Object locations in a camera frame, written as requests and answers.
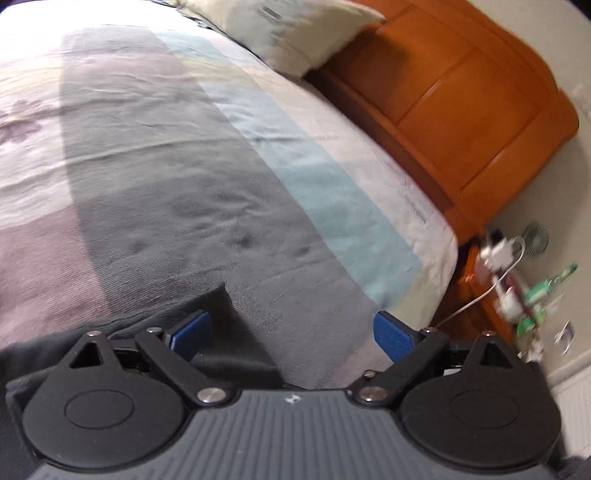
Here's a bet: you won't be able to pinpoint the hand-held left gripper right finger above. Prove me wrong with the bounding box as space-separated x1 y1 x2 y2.
353 311 516 408

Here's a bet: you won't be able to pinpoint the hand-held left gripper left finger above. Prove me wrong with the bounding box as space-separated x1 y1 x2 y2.
69 310 230 408

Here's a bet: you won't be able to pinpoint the white ribbed radiator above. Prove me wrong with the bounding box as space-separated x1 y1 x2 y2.
553 373 591 463

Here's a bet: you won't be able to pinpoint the white charger plug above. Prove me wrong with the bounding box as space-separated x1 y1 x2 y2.
481 237 517 271

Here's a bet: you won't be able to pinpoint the white charger cable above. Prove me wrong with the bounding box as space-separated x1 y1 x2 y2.
435 236 528 326

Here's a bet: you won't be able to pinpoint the small round desk fan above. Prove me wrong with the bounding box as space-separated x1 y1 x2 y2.
522 222 551 256

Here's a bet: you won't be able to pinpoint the orange wooden headboard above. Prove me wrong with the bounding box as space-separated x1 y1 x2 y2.
305 0 581 241

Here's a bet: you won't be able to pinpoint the patchwork floral bed sheet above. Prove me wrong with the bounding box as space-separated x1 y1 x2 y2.
0 0 461 394

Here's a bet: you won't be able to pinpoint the cream printed pillow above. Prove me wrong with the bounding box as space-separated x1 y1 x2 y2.
178 0 387 77

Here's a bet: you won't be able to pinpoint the dark grey pants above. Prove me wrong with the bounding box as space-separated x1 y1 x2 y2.
0 282 288 480

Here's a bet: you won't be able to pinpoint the wooden nightstand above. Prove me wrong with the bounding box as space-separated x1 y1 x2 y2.
456 244 523 343

